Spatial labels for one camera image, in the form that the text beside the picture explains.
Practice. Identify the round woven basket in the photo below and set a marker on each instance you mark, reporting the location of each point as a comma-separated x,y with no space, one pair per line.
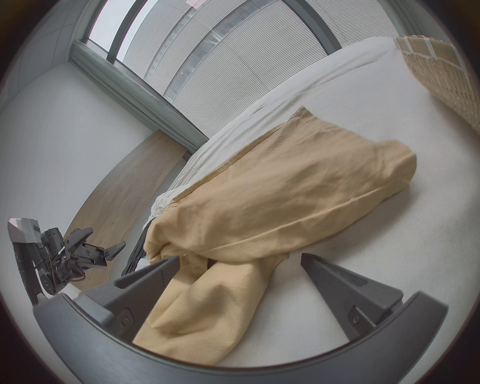
442,75

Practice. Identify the white garment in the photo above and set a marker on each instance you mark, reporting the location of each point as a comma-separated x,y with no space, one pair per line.
165,204

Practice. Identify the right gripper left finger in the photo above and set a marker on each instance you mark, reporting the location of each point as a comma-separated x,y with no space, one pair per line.
127,300

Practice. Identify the tan shorts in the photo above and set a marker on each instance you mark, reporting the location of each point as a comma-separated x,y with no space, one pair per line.
281,195

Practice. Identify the black garment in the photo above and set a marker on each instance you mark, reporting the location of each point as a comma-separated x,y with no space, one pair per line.
135,255

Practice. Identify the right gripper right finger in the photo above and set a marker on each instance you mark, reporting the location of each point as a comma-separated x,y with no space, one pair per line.
356,303

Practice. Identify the bed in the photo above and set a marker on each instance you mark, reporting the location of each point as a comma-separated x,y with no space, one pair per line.
356,262

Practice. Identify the window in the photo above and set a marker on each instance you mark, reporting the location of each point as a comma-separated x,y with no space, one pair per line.
243,48

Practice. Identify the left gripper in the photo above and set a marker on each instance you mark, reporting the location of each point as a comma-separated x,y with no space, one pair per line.
90,255

